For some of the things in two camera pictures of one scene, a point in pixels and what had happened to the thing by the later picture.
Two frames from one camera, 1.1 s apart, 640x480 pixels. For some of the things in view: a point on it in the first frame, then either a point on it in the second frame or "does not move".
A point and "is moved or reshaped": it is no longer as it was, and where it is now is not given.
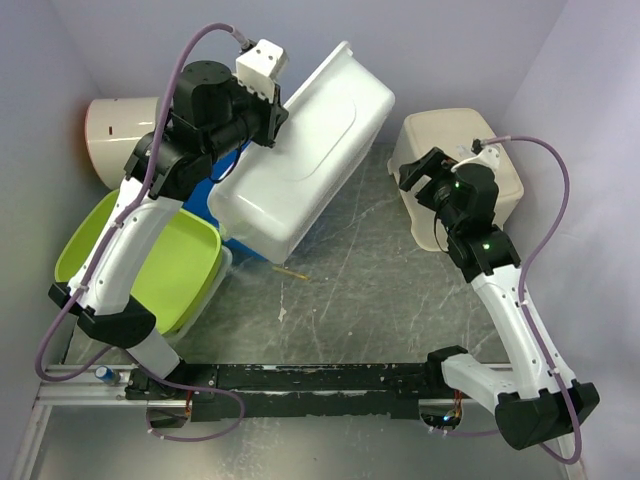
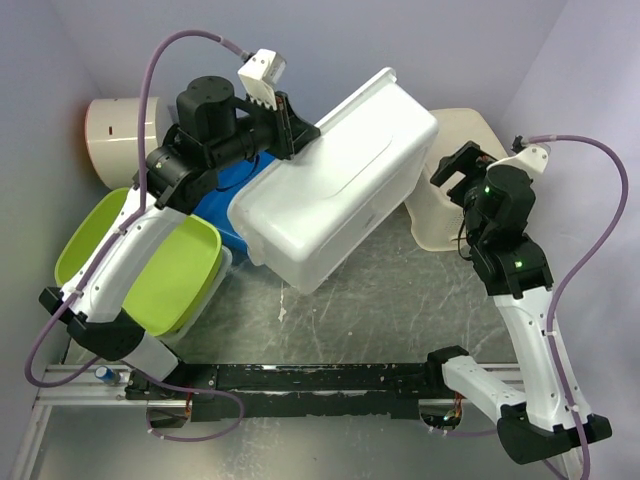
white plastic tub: [272, 201] is moved or reshaped
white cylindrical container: [114, 127] does not move
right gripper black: [436, 164] -> [464, 160]
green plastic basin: [176, 278] does not move
